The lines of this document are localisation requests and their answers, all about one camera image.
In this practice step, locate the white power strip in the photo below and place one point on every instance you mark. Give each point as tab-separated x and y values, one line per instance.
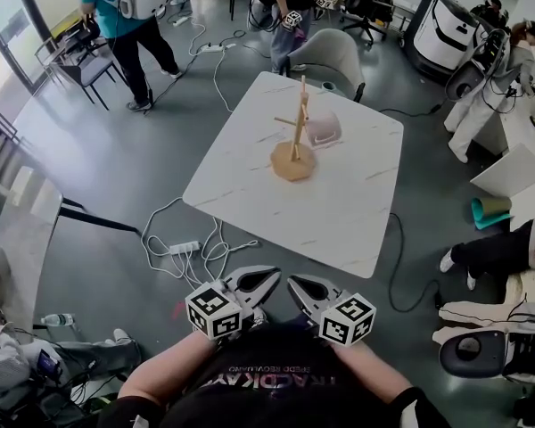
182	20
211	48
185	248

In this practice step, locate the white table with black legs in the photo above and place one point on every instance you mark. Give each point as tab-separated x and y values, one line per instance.
31	239

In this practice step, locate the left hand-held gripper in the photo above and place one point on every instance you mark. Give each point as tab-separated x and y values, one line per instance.
214	310

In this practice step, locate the pale pink mug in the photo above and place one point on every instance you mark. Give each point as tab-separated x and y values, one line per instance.
323	127

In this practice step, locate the grey cylindrical container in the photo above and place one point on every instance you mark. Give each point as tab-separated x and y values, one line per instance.
329	86

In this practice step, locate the grey backpack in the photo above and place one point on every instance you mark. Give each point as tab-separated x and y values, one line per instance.
466	80
472	355

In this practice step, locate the grey upholstered chair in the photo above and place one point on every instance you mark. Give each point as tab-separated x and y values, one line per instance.
330	51

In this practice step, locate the person's right forearm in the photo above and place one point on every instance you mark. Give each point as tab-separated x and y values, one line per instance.
370	364

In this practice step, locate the person's left forearm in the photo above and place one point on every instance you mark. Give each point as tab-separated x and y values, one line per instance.
160	372

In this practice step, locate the teal rolled mat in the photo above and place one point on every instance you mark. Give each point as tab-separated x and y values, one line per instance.
486	216

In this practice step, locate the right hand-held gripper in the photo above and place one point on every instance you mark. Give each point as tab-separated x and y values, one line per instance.
348	319

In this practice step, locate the person's white shoe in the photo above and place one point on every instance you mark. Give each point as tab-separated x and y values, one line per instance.
259	318

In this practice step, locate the white mobile robot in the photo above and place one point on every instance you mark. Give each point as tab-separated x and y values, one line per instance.
446	29

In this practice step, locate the clear water bottle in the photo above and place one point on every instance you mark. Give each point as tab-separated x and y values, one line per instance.
58	319

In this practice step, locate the white board panel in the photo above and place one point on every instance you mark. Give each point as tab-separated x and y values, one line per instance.
508	172

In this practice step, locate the black frame chair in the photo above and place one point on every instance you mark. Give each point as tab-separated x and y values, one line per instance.
91	71

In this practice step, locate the person's black t-shirt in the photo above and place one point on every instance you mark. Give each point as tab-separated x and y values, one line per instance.
272	355

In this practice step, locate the glass door wall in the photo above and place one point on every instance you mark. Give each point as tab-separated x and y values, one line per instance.
13	25

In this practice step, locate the black office chair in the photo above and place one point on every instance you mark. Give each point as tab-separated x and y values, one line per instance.
370	7

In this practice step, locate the wooden mug tree stand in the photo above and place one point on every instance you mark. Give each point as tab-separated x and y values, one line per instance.
294	167

